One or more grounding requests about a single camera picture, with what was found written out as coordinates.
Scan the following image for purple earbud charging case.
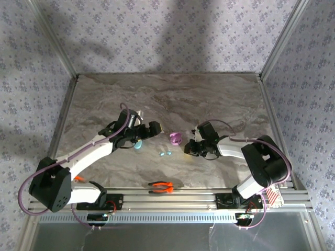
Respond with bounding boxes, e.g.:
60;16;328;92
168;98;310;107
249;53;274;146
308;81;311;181
169;132;183;146

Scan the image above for black circuit board holder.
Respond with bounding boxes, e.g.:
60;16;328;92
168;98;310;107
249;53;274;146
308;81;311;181
234;213;255;226
87;213;110;227

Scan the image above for grey metal panel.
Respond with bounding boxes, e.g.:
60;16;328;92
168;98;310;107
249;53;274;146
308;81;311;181
26;222;322;251

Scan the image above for red white striped card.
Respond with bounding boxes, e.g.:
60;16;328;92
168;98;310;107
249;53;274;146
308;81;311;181
265;184;285;209

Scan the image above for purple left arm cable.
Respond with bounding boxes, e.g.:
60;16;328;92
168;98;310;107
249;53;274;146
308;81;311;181
20;102;131;232

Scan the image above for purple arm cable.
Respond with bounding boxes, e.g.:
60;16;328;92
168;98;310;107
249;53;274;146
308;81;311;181
20;102;131;232
200;119;293;231

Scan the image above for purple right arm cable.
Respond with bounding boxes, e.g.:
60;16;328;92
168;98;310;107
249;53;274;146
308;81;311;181
200;119;293;231

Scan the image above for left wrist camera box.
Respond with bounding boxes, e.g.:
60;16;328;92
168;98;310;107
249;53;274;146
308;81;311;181
130;110;145;128

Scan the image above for orange handled pliers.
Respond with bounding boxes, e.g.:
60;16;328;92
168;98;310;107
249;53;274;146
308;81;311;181
148;181;184;195

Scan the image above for aluminium mounting rail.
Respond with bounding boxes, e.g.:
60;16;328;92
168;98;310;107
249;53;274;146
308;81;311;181
27;187;314;213

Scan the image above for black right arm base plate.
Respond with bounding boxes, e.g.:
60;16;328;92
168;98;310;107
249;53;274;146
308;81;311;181
216;192;264;210

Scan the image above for aluminium table side rail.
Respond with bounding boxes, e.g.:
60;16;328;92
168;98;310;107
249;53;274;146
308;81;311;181
31;75;81;191
258;74;307;191

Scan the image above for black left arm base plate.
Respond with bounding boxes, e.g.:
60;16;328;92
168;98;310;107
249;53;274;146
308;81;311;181
76;193;124;210

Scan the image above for grey slotted cable duct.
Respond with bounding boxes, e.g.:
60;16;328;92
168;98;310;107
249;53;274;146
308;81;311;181
39;212;307;224

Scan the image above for aluminium frame post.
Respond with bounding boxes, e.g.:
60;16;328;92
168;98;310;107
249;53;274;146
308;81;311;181
261;0;312;79
26;0;80;79

